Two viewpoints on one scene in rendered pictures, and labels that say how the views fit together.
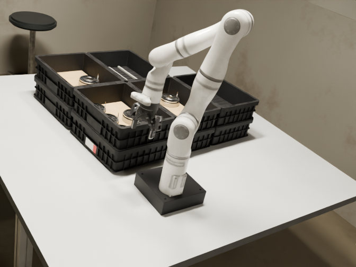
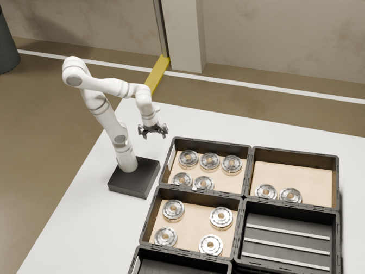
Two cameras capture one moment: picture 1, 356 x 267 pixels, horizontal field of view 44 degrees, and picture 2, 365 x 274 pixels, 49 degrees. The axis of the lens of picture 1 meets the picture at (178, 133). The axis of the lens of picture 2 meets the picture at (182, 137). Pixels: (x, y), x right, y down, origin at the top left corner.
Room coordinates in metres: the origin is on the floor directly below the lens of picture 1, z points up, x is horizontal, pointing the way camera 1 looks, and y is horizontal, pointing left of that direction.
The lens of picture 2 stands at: (2.80, -0.26, 2.44)
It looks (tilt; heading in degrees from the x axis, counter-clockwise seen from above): 49 degrees down; 157
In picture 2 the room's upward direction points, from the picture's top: 9 degrees counter-clockwise
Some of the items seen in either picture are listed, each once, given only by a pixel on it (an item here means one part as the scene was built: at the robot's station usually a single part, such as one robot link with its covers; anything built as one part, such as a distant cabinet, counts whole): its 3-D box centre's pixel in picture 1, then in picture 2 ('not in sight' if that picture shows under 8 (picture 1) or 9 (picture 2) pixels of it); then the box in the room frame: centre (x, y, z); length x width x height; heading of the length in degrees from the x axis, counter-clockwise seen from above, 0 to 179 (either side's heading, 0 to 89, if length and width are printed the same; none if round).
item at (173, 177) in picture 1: (174, 171); (126, 156); (1.46, -0.02, 0.85); 0.09 x 0.09 x 0.17; 40
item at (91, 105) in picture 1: (123, 105); (206, 165); (1.79, 0.27, 0.92); 0.40 x 0.30 x 0.02; 47
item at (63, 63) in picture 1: (78, 79); (291, 183); (2.07, 0.56, 0.87); 0.40 x 0.30 x 0.11; 47
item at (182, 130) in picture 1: (182, 136); (119, 135); (1.46, -0.02, 1.01); 0.09 x 0.09 x 0.17; 79
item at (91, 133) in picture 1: (118, 135); not in sight; (1.79, 0.27, 0.76); 0.40 x 0.30 x 0.12; 47
